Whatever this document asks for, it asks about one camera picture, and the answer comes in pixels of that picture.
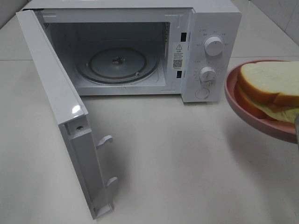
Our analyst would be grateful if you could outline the round white door button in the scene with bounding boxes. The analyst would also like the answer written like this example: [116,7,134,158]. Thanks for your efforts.
[195,88,210,99]

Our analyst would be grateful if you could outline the white timer knob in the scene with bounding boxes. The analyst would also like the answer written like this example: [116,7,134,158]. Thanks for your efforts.
[199,66,217,84]

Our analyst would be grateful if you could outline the white microwave door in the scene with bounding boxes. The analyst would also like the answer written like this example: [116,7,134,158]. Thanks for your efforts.
[16,10,118,219]

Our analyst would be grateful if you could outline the white bread sandwich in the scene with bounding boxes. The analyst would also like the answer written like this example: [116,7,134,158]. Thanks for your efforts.
[235,61,299,124]

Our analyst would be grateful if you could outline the pink round plate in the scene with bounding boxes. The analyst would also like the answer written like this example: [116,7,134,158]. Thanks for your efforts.
[224,63,297,144]

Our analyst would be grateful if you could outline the glass microwave turntable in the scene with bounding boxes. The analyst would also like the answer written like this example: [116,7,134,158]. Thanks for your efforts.
[77,47,159,84]

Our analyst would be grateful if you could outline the white warning label sticker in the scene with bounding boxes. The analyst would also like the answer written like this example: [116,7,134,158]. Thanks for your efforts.
[172,42,187,70]

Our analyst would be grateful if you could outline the white microwave oven body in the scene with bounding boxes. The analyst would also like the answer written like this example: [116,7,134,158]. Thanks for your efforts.
[21,0,242,103]

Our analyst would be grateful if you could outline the upper white power knob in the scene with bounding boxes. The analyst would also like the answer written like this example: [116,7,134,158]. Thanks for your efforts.
[204,35,224,56]

